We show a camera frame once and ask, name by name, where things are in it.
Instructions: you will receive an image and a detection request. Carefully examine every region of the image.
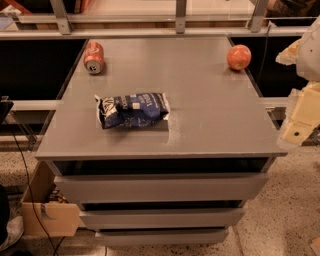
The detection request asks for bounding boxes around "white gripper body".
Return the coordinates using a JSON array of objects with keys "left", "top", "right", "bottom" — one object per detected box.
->
[{"left": 296, "top": 16, "right": 320, "bottom": 81}]

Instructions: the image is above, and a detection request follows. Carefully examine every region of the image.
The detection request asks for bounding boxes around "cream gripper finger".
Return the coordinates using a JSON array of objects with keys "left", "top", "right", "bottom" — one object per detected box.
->
[
  {"left": 281, "top": 82, "right": 320, "bottom": 146},
  {"left": 275, "top": 39, "right": 301, "bottom": 65}
]

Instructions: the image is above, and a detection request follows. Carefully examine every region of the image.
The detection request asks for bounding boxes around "blue chip bag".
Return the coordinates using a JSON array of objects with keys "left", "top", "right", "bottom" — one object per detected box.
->
[{"left": 95, "top": 93, "right": 170, "bottom": 129}]

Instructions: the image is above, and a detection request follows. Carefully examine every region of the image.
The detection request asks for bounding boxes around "orange fruit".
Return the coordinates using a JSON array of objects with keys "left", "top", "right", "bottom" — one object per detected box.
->
[{"left": 227, "top": 45, "right": 252, "bottom": 71}]

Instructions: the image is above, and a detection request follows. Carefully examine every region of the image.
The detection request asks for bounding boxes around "grey drawer cabinet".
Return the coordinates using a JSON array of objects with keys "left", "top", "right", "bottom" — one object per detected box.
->
[{"left": 37, "top": 38, "right": 281, "bottom": 246}]

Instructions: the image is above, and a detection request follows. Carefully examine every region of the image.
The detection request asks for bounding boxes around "orange soda can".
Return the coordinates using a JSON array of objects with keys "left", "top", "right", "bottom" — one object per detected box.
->
[{"left": 83, "top": 41, "right": 105, "bottom": 74}]

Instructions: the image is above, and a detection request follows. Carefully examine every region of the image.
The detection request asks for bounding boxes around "cardboard box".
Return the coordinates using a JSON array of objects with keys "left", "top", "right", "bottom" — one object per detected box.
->
[{"left": 22, "top": 162, "right": 80, "bottom": 237}]

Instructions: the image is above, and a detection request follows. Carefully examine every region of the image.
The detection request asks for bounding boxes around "white shoe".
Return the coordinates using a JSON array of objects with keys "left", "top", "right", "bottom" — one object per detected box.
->
[{"left": 0, "top": 216, "right": 24, "bottom": 251}]

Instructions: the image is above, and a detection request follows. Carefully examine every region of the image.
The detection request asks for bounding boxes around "metal frame railing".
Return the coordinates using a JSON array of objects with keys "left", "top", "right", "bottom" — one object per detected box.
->
[{"left": 0, "top": 0, "right": 319, "bottom": 40}]

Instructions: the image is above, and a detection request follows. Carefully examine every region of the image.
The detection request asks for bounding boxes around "black cable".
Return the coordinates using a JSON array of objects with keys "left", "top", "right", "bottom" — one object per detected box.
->
[{"left": 6, "top": 119, "right": 66, "bottom": 256}]

